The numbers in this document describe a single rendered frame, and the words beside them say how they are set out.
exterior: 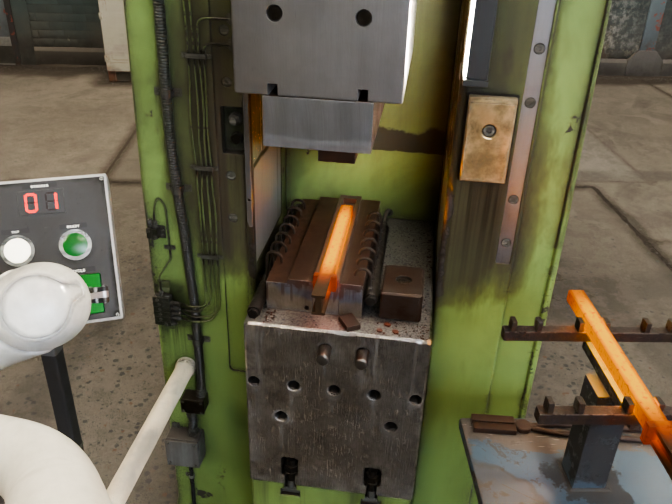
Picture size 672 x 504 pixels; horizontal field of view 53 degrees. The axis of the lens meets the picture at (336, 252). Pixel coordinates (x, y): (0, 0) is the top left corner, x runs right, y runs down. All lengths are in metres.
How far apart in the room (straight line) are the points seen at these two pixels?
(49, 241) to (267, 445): 0.65
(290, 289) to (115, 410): 1.37
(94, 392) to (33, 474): 2.18
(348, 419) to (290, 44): 0.78
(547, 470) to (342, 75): 0.80
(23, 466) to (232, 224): 1.02
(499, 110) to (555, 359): 1.78
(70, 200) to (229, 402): 0.72
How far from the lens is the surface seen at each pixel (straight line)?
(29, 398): 2.77
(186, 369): 1.71
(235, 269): 1.55
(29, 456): 0.57
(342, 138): 1.22
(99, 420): 2.59
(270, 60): 1.20
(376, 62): 1.17
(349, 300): 1.37
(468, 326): 1.56
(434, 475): 1.86
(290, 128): 1.23
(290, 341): 1.37
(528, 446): 1.38
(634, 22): 7.93
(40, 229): 1.35
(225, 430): 1.86
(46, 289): 0.80
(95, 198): 1.35
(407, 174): 1.75
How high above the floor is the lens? 1.69
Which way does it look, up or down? 29 degrees down
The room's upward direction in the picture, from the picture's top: 2 degrees clockwise
